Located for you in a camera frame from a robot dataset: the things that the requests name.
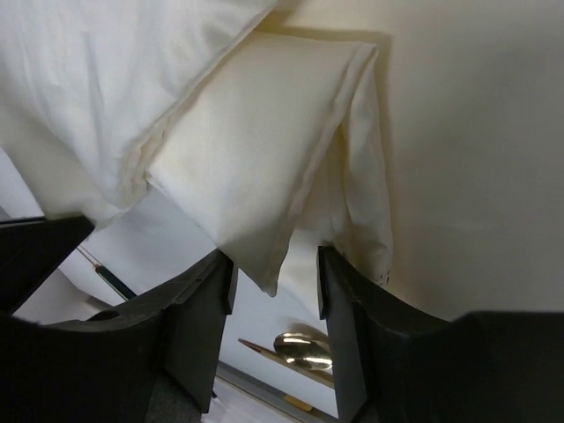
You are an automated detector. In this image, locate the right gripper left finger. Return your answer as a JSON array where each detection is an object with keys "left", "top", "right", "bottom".
[{"left": 1, "top": 251, "right": 236, "bottom": 422}]

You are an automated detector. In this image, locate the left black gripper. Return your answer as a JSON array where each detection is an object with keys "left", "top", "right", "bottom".
[{"left": 1, "top": 216, "right": 93, "bottom": 313}]

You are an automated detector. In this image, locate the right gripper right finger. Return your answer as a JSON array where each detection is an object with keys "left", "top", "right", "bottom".
[{"left": 317, "top": 247, "right": 563, "bottom": 422}]

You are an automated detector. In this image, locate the cream cloth placemat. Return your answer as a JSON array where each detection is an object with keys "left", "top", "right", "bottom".
[{"left": 1, "top": 1, "right": 563, "bottom": 317}]

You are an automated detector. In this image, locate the gold knife green handle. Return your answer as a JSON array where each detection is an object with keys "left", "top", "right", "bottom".
[{"left": 238, "top": 338, "right": 334, "bottom": 389}]

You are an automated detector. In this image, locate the gold fork green handle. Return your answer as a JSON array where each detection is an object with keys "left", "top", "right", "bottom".
[{"left": 78, "top": 247, "right": 137, "bottom": 301}]

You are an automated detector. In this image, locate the gold spoon green handle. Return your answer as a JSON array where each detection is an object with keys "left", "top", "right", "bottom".
[{"left": 273, "top": 332, "right": 333, "bottom": 371}]

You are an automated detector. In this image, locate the front aluminium rail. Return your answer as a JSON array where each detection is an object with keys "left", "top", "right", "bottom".
[{"left": 217, "top": 362, "right": 338, "bottom": 422}]

